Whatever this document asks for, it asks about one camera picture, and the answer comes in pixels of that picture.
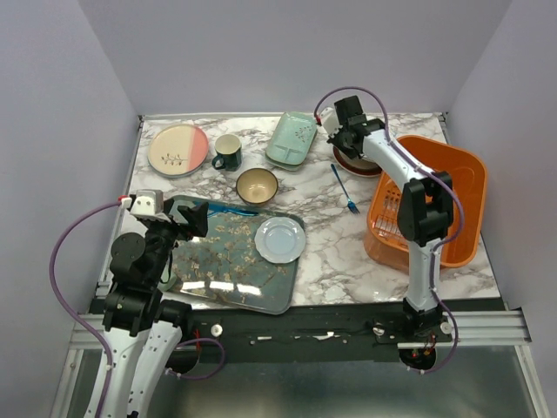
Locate mint rectangular dish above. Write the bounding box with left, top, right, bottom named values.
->
left=265, top=131, right=316, bottom=172
left=265, top=111, right=317, bottom=168

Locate pale green cup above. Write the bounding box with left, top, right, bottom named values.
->
left=158, top=275, right=177, bottom=293

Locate blue metallic spoon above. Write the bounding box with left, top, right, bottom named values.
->
left=207, top=204, right=258, bottom=218

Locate pink and cream plate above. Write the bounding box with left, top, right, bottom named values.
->
left=147, top=124, right=209, bottom=178

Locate blue plastic fork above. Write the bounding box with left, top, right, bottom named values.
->
left=330, top=164, right=360, bottom=214

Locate red rimmed cream plate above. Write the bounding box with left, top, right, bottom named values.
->
left=332, top=147, right=382, bottom=178

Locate floral blossom tray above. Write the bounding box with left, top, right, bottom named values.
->
left=163, top=200, right=305, bottom=315

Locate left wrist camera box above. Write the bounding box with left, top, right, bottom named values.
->
left=130, top=189, right=164, bottom=219

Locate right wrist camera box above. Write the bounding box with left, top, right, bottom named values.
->
left=319, top=107, right=342, bottom=137

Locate upper mint rectangular dish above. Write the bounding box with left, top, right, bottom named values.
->
left=265, top=111, right=317, bottom=168

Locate dark green mug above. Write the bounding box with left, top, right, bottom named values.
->
left=211, top=134, right=242, bottom=172

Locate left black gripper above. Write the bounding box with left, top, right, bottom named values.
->
left=146, top=198, right=209, bottom=285

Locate orange plastic bin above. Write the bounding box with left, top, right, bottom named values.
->
left=364, top=135, right=487, bottom=273

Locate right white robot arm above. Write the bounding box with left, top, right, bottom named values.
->
left=322, top=96, right=453, bottom=341

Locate light blue scalloped plate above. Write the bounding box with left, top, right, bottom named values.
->
left=254, top=217, right=306, bottom=264

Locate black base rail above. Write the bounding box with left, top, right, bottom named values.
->
left=184, top=302, right=452, bottom=363

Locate lower mint rectangular dish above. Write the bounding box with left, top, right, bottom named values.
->
left=265, top=131, right=316, bottom=172

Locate brown cream bowl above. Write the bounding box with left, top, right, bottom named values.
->
left=236, top=168, right=279, bottom=206

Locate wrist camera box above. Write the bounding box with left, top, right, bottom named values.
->
left=319, top=107, right=342, bottom=137
left=130, top=189, right=164, bottom=219

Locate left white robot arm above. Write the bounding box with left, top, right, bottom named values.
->
left=86, top=201, right=209, bottom=417

